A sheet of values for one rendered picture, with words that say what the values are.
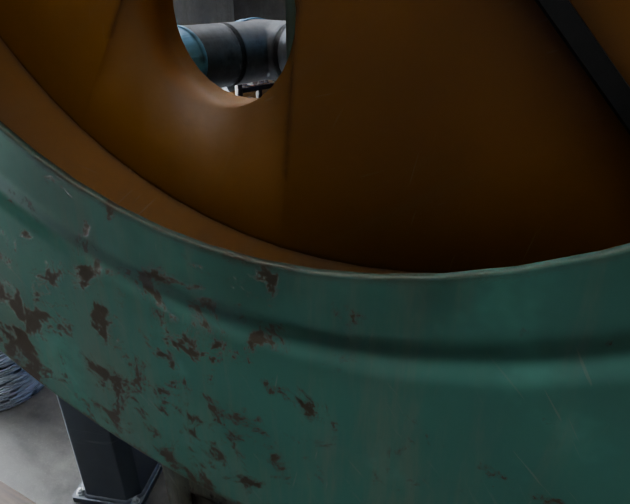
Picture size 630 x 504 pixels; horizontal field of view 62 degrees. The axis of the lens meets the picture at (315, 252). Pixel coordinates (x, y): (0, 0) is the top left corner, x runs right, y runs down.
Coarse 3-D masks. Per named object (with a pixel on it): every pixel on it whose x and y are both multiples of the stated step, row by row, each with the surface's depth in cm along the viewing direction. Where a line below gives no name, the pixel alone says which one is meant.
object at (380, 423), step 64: (0, 128) 24; (0, 192) 26; (64, 192) 24; (0, 256) 29; (64, 256) 26; (128, 256) 24; (192, 256) 22; (576, 256) 16; (0, 320) 32; (64, 320) 29; (128, 320) 26; (192, 320) 24; (256, 320) 22; (320, 320) 21; (384, 320) 19; (448, 320) 18; (512, 320) 17; (576, 320) 16; (64, 384) 32; (128, 384) 29; (192, 384) 26; (256, 384) 24; (320, 384) 22; (384, 384) 21; (448, 384) 19; (512, 384) 18; (576, 384) 17; (192, 448) 29; (256, 448) 26; (320, 448) 24; (384, 448) 22; (448, 448) 21; (512, 448) 19; (576, 448) 18
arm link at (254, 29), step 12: (240, 24) 64; (252, 24) 65; (264, 24) 66; (276, 24) 66; (252, 36) 64; (264, 36) 65; (276, 36) 65; (252, 48) 64; (264, 48) 65; (276, 48) 64; (252, 60) 64; (264, 60) 66; (276, 60) 65; (252, 72) 65; (264, 72) 67; (276, 72) 67; (240, 84) 67
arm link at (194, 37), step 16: (192, 32) 58; (208, 32) 60; (224, 32) 61; (192, 48) 58; (208, 48) 59; (224, 48) 61; (240, 48) 62; (208, 64) 59; (224, 64) 61; (240, 64) 63; (224, 80) 63; (240, 80) 65
